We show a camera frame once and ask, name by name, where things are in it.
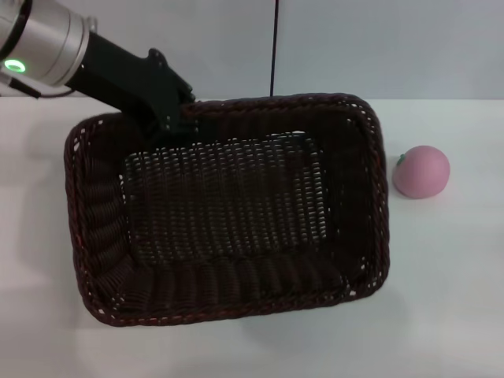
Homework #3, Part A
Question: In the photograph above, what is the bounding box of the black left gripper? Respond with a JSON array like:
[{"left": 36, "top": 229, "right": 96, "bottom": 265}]
[{"left": 65, "top": 32, "right": 217, "bottom": 147}]

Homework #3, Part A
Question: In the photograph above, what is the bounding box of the dark woven rectangular basket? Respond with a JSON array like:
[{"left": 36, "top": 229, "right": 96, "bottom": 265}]
[{"left": 64, "top": 92, "right": 391, "bottom": 328}]

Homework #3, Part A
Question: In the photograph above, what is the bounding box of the pink toy peach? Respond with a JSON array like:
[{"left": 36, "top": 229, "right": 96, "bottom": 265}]
[{"left": 392, "top": 144, "right": 451, "bottom": 198}]

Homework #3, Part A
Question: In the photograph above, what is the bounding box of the black vertical wall strip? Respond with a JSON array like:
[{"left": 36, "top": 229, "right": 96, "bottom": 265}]
[{"left": 269, "top": 0, "right": 281, "bottom": 98}]

